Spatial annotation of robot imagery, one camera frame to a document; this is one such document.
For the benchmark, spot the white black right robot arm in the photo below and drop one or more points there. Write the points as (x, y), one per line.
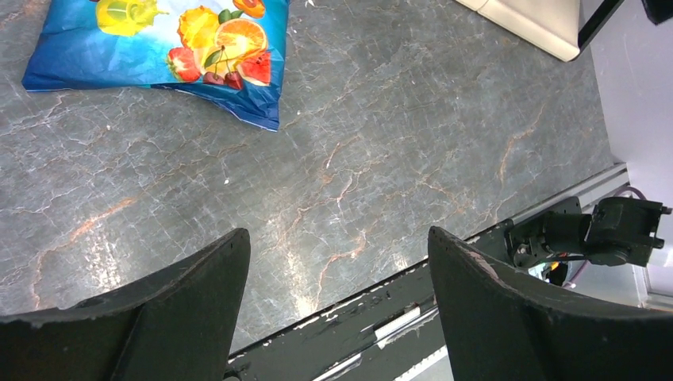
(617, 232)

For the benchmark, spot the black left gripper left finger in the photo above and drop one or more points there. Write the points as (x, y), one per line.
(174, 324)

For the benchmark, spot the cream three-tier shelf rack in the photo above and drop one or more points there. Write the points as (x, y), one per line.
(554, 26)

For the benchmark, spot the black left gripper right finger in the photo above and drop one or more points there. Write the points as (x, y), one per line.
(502, 324)

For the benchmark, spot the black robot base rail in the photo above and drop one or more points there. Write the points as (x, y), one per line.
(388, 331)

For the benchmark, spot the blue Slendy bag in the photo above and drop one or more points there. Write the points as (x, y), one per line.
(231, 53)

